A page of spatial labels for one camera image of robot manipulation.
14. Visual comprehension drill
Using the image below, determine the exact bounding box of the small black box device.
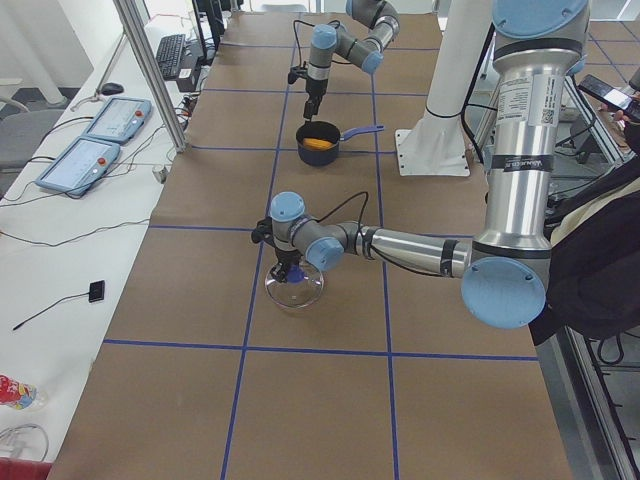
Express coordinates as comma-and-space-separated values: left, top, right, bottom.
88, 280, 106, 303

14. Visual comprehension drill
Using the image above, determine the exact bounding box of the aluminium frame post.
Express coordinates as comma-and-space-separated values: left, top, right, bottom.
113, 0, 187, 153

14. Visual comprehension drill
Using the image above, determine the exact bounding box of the blue teach pendant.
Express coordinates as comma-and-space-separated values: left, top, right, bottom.
35, 136, 121, 198
83, 96, 152, 145

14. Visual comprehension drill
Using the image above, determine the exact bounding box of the yellow plastic corn cob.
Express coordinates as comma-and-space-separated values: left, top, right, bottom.
302, 138, 334, 151

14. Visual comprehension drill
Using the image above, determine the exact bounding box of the person in black jacket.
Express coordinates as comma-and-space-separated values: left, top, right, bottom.
529, 111, 639, 346

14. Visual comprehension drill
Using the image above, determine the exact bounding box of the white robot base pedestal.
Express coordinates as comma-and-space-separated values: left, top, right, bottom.
395, 0, 493, 177

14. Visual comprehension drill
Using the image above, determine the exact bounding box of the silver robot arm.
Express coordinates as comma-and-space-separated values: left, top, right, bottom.
252, 1, 590, 329
287, 1, 400, 121

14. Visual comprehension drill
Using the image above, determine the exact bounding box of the black computer mouse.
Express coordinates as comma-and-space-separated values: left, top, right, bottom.
100, 82, 124, 96

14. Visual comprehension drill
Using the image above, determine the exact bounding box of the lower blue teach pendant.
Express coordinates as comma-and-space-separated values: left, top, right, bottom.
35, 136, 121, 198

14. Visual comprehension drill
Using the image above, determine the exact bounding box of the red patterned plastic bottle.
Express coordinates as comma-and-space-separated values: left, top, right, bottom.
0, 375, 48, 411

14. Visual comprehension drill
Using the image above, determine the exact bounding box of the black keyboard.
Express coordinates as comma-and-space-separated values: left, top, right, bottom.
156, 34, 186, 80

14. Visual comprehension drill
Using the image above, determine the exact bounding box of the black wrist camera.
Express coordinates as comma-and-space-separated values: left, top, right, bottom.
251, 216, 274, 246
287, 65, 307, 85

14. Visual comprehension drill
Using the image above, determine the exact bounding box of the glass pot lid blue knob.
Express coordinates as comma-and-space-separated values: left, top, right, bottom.
265, 260, 324, 309

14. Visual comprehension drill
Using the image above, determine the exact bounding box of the upper blue teach pendant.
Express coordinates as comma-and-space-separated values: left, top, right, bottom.
83, 96, 152, 145

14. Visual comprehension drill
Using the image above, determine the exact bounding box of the black smartphone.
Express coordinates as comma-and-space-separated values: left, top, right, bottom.
578, 74, 634, 111

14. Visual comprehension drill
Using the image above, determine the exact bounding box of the blue saucepan with handle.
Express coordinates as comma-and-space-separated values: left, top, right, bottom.
296, 120, 385, 167

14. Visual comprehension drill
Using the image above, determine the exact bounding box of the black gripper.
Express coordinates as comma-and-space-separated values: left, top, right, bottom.
269, 247, 301, 283
303, 76, 327, 120

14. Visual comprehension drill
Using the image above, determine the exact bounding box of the small silver metal cylinder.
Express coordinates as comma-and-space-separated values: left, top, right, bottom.
152, 165, 168, 184

